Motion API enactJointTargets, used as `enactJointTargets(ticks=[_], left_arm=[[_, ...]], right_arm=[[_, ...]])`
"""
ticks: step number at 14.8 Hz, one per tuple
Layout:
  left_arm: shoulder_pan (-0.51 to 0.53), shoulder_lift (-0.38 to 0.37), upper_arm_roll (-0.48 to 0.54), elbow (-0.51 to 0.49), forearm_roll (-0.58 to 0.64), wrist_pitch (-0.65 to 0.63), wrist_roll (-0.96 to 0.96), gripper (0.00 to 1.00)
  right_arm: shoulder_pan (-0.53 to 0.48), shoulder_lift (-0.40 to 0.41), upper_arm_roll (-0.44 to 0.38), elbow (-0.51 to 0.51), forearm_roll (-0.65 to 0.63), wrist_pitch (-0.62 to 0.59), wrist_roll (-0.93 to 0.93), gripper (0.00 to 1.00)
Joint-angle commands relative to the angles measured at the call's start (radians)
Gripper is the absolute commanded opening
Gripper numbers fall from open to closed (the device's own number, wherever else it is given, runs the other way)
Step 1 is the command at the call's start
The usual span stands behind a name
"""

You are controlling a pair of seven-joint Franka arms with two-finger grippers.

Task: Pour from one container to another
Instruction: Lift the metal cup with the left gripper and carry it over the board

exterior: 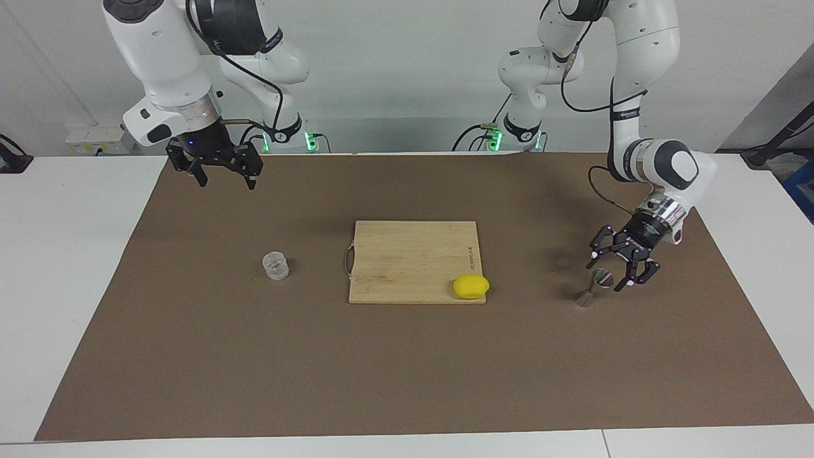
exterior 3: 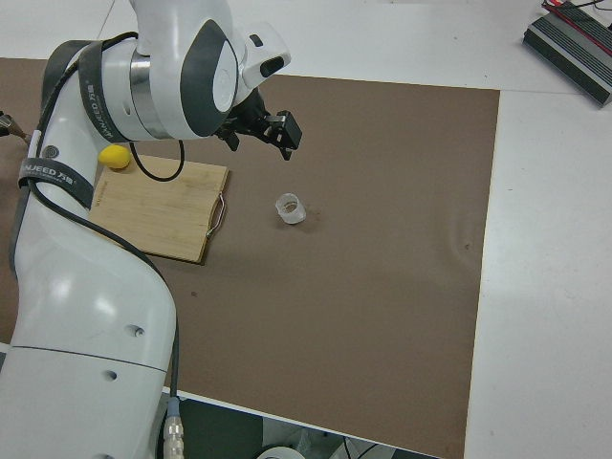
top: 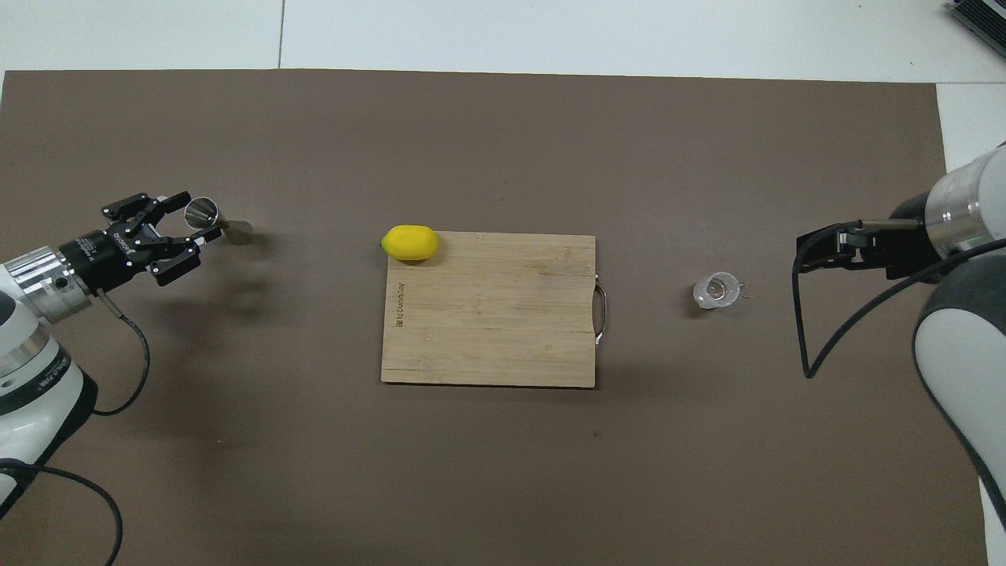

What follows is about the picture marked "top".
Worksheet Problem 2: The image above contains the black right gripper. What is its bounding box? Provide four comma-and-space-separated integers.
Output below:
796, 197, 944, 282

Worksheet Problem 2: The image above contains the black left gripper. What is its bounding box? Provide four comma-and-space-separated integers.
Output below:
59, 191, 223, 296

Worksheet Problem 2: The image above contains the steel double jigger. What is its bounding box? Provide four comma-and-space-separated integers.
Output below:
184, 197, 255, 247

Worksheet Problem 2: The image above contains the small clear glass cup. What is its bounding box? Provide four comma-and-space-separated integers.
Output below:
692, 271, 742, 311

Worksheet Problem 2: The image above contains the yellow lemon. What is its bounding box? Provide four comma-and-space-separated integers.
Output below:
381, 225, 439, 262

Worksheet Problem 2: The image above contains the grey ribbed device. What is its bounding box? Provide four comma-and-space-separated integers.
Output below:
947, 0, 1006, 50

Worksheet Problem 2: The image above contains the wooden cutting board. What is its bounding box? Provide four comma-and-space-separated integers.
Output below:
380, 231, 608, 389

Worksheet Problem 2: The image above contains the brown table mat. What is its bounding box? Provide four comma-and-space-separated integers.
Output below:
0, 69, 989, 566

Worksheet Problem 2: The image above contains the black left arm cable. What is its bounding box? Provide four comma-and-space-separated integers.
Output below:
0, 289, 152, 566

